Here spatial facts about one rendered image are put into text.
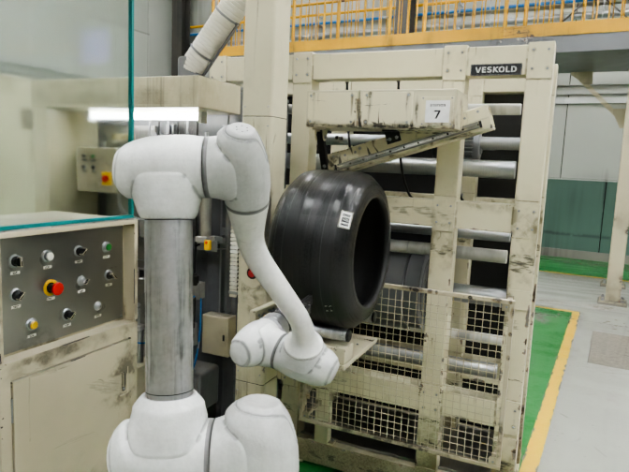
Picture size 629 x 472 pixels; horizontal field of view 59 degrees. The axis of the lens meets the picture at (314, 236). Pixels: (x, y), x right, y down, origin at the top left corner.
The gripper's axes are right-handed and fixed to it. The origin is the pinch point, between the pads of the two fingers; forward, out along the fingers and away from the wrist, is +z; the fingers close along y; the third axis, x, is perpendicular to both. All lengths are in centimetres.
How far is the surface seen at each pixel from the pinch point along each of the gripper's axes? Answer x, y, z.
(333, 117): -57, 13, 55
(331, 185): -36.1, -2.0, 17.7
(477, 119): -56, -41, 68
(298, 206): -29.9, 6.9, 9.5
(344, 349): 18.9, -10.2, 8.9
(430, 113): -59, -26, 55
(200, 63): -81, 80, 62
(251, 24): -91, 36, 33
